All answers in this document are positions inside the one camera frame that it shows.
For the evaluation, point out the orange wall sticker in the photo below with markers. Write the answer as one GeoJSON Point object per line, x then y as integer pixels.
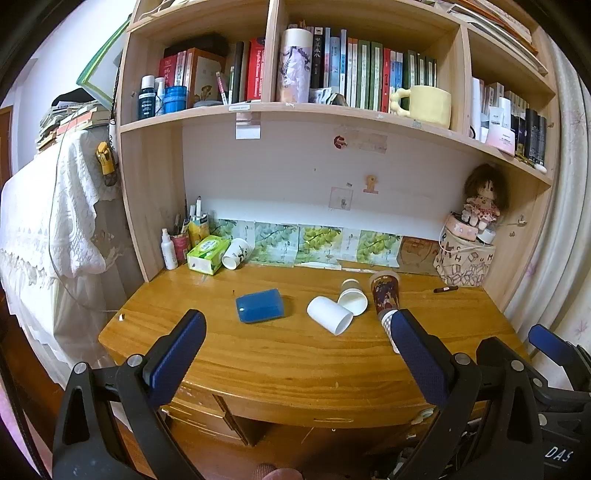
{"type": "Point", "coordinates": [369, 183]}

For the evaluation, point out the blue plastic box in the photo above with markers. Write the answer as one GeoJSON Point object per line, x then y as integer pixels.
{"type": "Point", "coordinates": [261, 306]}

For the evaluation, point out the stack of flat books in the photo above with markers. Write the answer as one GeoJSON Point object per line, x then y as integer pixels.
{"type": "Point", "coordinates": [494, 18]}

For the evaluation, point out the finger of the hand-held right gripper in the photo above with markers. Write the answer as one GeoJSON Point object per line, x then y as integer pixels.
{"type": "Point", "coordinates": [551, 340]}

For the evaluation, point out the floral print cylinder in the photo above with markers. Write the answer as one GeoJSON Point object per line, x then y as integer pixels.
{"type": "Point", "coordinates": [295, 64]}

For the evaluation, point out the green carton pen holder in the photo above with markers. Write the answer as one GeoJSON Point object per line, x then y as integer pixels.
{"type": "Point", "coordinates": [199, 228]}

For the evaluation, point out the green tissue box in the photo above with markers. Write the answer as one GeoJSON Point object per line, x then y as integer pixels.
{"type": "Point", "coordinates": [207, 254]}

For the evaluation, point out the letter print fabric bag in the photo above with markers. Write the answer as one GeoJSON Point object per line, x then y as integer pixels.
{"type": "Point", "coordinates": [464, 265]}

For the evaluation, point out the dark blue bottle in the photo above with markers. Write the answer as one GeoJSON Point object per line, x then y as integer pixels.
{"type": "Point", "coordinates": [147, 98]}

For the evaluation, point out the white spray bottle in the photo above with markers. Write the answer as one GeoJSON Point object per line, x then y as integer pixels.
{"type": "Point", "coordinates": [169, 251]}

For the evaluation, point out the plain white cup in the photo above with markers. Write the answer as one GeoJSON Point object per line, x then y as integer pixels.
{"type": "Point", "coordinates": [328, 314]}

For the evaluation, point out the thick red book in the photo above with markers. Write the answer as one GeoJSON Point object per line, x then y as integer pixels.
{"type": "Point", "coordinates": [255, 69]}

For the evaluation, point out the desk drawer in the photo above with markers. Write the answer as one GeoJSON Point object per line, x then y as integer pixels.
{"type": "Point", "coordinates": [203, 415]}

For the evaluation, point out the red books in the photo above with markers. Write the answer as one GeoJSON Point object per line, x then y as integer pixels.
{"type": "Point", "coordinates": [170, 69]}

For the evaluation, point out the pile of books and papers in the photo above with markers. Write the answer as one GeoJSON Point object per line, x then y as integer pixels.
{"type": "Point", "coordinates": [69, 121]}

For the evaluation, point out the brown drawing card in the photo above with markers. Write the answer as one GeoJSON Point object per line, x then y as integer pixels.
{"type": "Point", "coordinates": [418, 256]}

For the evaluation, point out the black pen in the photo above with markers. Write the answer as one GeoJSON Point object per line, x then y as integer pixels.
{"type": "Point", "coordinates": [445, 289]}

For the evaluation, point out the red wall sticker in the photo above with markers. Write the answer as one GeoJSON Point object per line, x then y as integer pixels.
{"type": "Point", "coordinates": [340, 142]}

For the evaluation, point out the small white bottle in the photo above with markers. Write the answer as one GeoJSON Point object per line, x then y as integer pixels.
{"type": "Point", "coordinates": [159, 94]}

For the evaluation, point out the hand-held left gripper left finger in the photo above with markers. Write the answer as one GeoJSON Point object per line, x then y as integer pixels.
{"type": "Point", "coordinates": [178, 357]}

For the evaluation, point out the wooden desk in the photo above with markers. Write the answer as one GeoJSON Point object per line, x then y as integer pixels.
{"type": "Point", "coordinates": [286, 360]}

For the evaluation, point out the green framed board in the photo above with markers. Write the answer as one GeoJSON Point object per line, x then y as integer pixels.
{"type": "Point", "coordinates": [99, 69]}

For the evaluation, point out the black book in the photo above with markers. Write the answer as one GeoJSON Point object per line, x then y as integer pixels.
{"type": "Point", "coordinates": [237, 71]}

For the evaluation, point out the blue jar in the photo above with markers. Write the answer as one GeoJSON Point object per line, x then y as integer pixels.
{"type": "Point", "coordinates": [175, 98]}

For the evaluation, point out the grape print card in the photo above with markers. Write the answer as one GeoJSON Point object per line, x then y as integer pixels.
{"type": "Point", "coordinates": [276, 242]}
{"type": "Point", "coordinates": [231, 230]}
{"type": "Point", "coordinates": [318, 242]}
{"type": "Point", "coordinates": [376, 248]}

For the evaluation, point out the white cup bamboo print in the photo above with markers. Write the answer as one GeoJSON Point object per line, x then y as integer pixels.
{"type": "Point", "coordinates": [238, 254]}

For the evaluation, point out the wooden bookshelf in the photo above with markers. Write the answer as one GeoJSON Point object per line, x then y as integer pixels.
{"type": "Point", "coordinates": [154, 184]}

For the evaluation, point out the yellow toy car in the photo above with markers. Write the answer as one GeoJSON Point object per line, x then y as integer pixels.
{"type": "Point", "coordinates": [105, 158]}

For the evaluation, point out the brown haired doll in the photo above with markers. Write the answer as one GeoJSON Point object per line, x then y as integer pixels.
{"type": "Point", "coordinates": [484, 194]}

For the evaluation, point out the striped paper cup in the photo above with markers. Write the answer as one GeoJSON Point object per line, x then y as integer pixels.
{"type": "Point", "coordinates": [388, 325]}

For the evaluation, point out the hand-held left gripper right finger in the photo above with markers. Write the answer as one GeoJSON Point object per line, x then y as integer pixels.
{"type": "Point", "coordinates": [418, 357]}

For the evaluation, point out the red pen holder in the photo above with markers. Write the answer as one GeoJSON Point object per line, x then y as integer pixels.
{"type": "Point", "coordinates": [180, 242]}

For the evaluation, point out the pink round box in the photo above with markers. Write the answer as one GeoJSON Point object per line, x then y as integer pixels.
{"type": "Point", "coordinates": [461, 228]}

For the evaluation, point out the row of books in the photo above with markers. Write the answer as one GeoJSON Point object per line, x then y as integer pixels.
{"type": "Point", "coordinates": [369, 69]}

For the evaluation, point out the white paper cup brown band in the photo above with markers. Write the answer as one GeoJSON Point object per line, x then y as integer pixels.
{"type": "Point", "coordinates": [353, 296]}

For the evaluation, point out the yellow mug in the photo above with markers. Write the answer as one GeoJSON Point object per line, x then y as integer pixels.
{"type": "Point", "coordinates": [427, 106]}

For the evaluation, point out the orange flower print box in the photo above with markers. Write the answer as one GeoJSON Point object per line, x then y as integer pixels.
{"type": "Point", "coordinates": [204, 76]}

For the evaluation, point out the dark cartoon print cup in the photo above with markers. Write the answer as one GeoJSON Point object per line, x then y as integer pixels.
{"type": "Point", "coordinates": [385, 290]}

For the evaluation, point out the white lace cloth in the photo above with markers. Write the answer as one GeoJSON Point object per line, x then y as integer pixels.
{"type": "Point", "coordinates": [55, 207]}

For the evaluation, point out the row of cosmetic bottles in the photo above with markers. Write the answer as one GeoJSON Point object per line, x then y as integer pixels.
{"type": "Point", "coordinates": [508, 122]}

